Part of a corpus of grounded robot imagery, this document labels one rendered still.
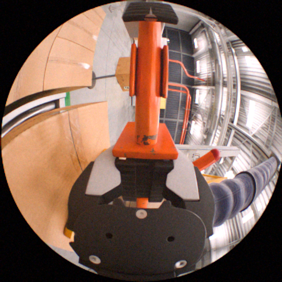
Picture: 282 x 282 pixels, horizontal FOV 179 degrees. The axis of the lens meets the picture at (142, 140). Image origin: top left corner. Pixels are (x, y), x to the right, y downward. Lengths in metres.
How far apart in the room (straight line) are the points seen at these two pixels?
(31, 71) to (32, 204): 0.56
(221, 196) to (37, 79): 0.90
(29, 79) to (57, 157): 0.50
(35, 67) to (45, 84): 0.16
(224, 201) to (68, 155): 0.42
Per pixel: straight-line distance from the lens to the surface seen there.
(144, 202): 0.18
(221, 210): 0.36
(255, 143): 2.03
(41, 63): 0.66
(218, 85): 5.97
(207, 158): 0.17
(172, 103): 11.00
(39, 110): 0.60
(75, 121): 0.20
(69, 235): 0.21
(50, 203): 0.17
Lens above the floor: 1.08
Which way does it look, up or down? 1 degrees down
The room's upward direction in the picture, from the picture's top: 93 degrees clockwise
